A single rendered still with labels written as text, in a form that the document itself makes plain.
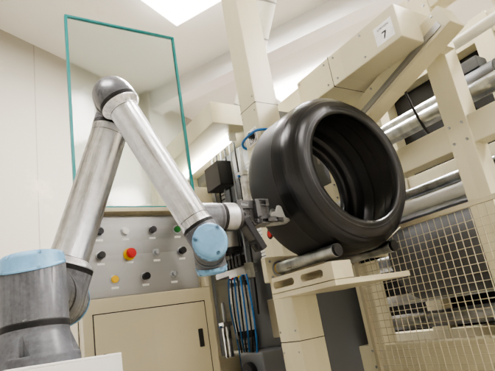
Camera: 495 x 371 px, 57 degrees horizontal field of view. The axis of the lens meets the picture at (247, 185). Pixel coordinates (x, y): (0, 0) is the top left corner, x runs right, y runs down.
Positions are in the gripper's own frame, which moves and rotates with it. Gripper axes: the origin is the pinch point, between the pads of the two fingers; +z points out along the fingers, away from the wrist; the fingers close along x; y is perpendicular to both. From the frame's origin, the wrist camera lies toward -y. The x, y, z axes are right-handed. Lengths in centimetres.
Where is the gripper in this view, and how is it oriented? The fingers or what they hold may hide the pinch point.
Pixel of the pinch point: (286, 221)
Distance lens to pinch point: 154.0
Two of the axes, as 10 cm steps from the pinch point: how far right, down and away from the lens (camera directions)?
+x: -5.2, 3.3, 7.9
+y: -1.6, -9.4, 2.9
